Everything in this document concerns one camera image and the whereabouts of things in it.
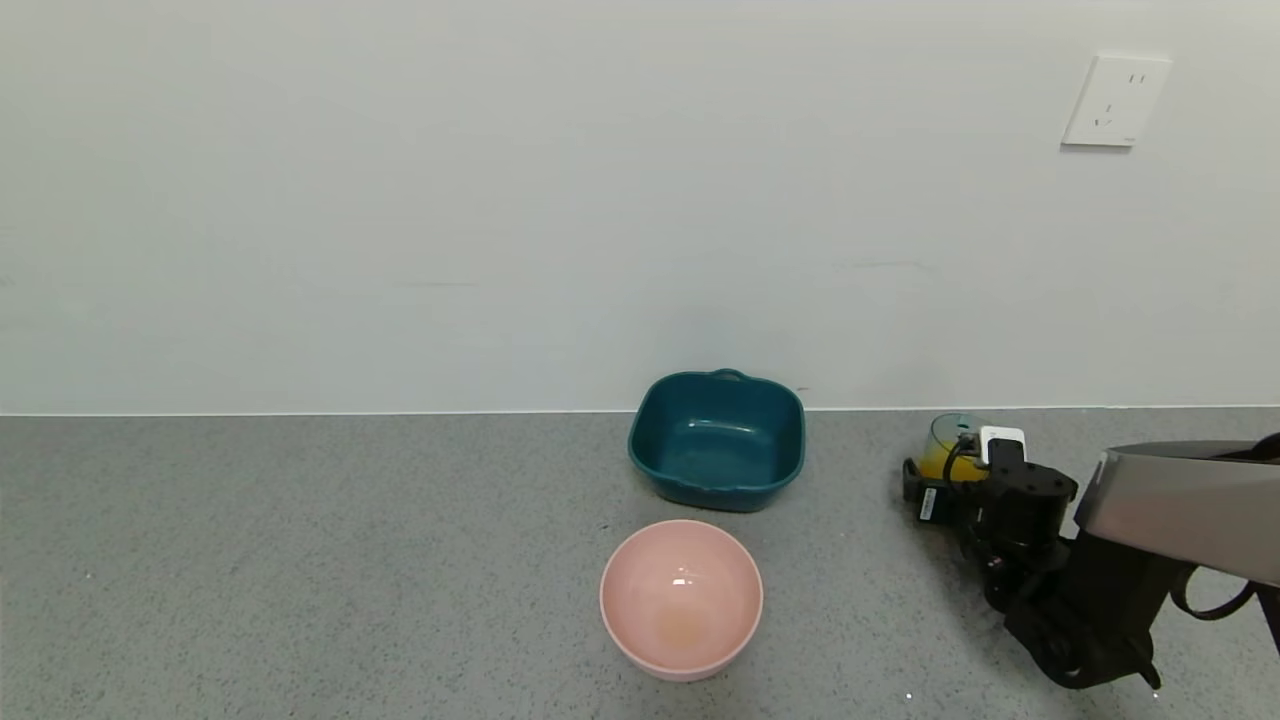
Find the teal square plastic basin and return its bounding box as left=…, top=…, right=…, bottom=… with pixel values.
left=627, top=370, right=806, bottom=514

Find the orange juice liquid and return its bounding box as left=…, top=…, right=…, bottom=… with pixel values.
left=920, top=445, right=986, bottom=483

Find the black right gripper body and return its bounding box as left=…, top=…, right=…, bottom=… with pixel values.
left=915, top=477, right=988, bottom=526

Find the clear blue-tinted plastic cup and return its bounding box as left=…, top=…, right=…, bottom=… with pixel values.
left=920, top=413, right=991, bottom=484

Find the white wall socket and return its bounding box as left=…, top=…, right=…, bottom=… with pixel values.
left=1061, top=53, right=1173, bottom=149

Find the dark strap loop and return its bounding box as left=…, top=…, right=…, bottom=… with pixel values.
left=1170, top=565, right=1280, bottom=651

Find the pink round bowl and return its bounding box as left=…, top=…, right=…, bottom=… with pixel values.
left=600, top=519, right=764, bottom=682

